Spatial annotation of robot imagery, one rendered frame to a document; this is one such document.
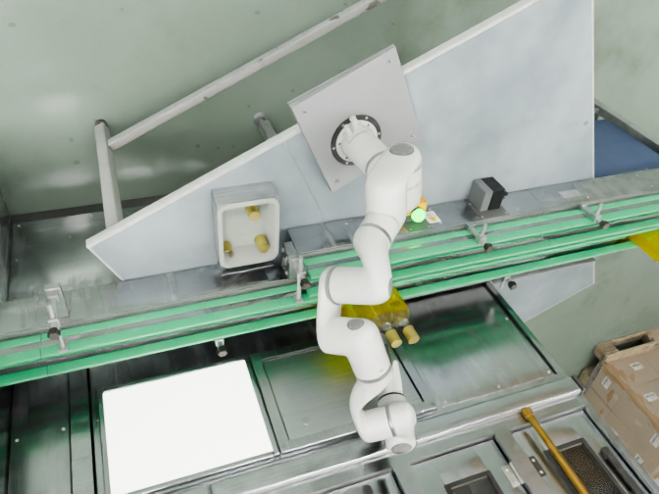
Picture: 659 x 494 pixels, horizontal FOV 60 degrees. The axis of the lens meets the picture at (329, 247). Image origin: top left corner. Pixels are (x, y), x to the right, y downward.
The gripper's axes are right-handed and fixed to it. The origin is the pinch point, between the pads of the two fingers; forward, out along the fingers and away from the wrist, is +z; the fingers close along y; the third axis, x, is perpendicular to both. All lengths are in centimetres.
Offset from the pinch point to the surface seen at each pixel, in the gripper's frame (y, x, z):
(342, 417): -12.7, 11.3, -11.1
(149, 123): 26, 71, 83
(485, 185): 23, -41, 51
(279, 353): -12.0, 27.9, 11.5
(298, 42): 51, 20, 97
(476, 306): -17, -42, 33
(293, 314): -3.3, 23.6, 19.4
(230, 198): 33, 41, 28
